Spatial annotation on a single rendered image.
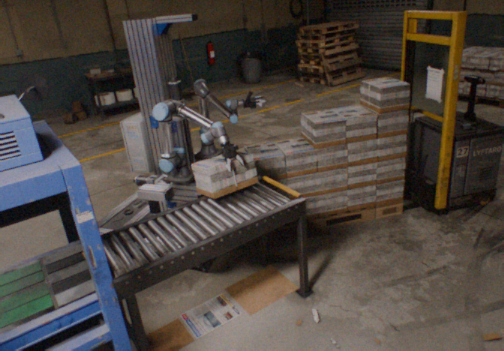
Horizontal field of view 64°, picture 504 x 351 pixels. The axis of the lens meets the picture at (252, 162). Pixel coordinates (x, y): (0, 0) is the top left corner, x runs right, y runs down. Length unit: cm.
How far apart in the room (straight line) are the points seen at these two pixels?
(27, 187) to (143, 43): 182
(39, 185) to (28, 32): 761
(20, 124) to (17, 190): 28
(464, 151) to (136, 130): 293
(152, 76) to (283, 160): 128
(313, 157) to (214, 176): 111
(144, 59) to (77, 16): 616
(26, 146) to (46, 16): 750
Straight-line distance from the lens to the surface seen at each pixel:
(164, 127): 300
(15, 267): 275
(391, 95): 372
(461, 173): 422
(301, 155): 351
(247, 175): 290
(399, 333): 300
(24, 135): 189
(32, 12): 928
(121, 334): 222
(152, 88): 334
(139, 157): 360
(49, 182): 177
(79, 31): 942
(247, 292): 326
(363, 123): 365
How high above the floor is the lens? 212
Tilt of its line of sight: 23 degrees down
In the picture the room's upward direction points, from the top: 6 degrees counter-clockwise
